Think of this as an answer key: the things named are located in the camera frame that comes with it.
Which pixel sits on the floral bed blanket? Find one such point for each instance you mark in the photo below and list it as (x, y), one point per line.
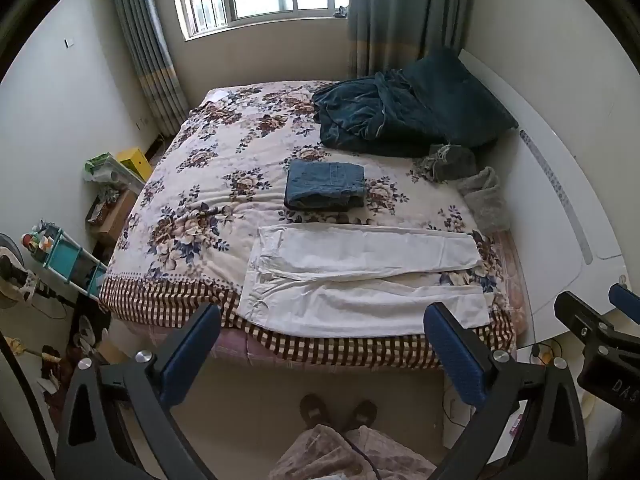
(188, 238)

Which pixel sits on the grey fuzzy towel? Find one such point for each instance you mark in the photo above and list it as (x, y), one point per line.
(483, 196)

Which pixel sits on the brown cardboard box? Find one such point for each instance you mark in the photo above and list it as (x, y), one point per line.
(105, 221)

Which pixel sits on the white pants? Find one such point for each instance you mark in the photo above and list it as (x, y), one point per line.
(321, 280)

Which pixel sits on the right teal curtain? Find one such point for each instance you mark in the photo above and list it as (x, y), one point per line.
(386, 34)

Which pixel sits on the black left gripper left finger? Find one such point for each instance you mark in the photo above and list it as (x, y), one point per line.
(94, 442)

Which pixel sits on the dark teal pillow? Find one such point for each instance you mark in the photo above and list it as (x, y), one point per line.
(463, 111)

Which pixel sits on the pink fuzzy pajama legs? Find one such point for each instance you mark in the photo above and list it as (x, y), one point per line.
(363, 453)

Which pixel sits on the folded blue jeans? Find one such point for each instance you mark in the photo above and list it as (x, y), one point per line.
(324, 186)

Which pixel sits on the white bed headboard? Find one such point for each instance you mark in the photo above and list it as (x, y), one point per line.
(560, 235)

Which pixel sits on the teal storage shelf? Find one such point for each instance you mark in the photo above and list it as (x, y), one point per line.
(56, 251)

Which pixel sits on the left striped curtain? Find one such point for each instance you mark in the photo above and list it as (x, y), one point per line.
(145, 39)

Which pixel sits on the dark teal blanket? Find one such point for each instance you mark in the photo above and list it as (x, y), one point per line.
(377, 115)

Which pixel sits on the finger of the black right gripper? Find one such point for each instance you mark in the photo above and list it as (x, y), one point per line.
(626, 301)
(611, 359)

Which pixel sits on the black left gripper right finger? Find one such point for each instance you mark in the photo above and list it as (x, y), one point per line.
(550, 442)

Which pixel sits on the right brown slipper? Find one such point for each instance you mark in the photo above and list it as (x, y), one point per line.
(363, 415)

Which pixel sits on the yellow box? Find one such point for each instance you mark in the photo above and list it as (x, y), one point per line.
(135, 161)

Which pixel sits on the green white package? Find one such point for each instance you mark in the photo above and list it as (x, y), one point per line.
(104, 169)

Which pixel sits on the grey frayed garment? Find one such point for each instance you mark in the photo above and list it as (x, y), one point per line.
(446, 162)

